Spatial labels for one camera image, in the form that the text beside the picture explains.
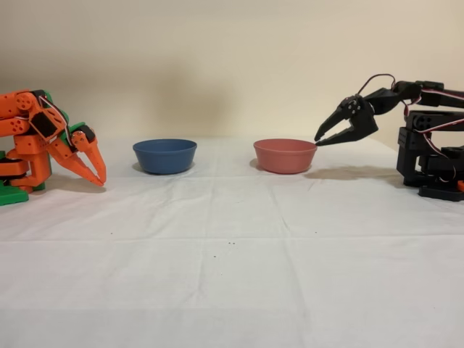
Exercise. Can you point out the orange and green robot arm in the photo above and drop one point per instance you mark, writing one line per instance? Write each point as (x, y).
(21, 145)

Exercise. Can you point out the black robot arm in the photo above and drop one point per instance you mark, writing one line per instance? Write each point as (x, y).
(411, 141)

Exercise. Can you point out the red bowl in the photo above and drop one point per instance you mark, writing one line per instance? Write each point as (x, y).
(284, 157)

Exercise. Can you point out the blue bowl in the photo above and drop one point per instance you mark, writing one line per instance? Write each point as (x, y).
(165, 157)

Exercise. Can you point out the white tablecloth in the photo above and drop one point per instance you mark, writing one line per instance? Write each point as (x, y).
(181, 290)

